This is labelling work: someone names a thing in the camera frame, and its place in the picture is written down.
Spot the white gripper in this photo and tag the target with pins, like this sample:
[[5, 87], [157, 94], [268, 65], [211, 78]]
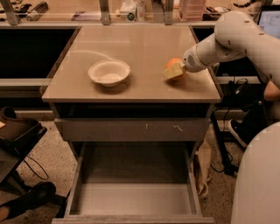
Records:
[[191, 63]]

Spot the orange fruit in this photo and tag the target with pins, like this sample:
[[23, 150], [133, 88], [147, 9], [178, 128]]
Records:
[[172, 61]]

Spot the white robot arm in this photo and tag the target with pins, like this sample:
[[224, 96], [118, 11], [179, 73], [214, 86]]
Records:
[[257, 186]]

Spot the person forearm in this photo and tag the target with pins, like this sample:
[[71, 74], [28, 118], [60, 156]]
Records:
[[271, 92]]

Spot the grey drawer cabinet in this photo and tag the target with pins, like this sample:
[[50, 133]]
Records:
[[144, 93]]

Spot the closed top drawer front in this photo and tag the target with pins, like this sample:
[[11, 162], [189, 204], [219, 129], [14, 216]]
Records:
[[132, 129]]

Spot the open middle drawer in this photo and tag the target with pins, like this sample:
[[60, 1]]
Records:
[[133, 183]]

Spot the pink stacked trays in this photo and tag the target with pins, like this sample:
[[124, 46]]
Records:
[[191, 10]]

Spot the white paper bowl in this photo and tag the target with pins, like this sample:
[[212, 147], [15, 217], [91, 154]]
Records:
[[109, 72]]

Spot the black white sneaker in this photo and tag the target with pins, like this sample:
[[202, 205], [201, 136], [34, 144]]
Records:
[[238, 132]]

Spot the black laptop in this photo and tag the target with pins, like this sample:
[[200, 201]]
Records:
[[269, 20]]

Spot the black tripod stand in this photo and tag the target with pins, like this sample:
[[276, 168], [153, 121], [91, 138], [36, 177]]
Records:
[[228, 168]]

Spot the dark cart left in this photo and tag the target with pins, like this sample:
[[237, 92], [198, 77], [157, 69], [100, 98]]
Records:
[[18, 136]]

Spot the black shoe left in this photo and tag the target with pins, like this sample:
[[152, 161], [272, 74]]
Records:
[[38, 196]]

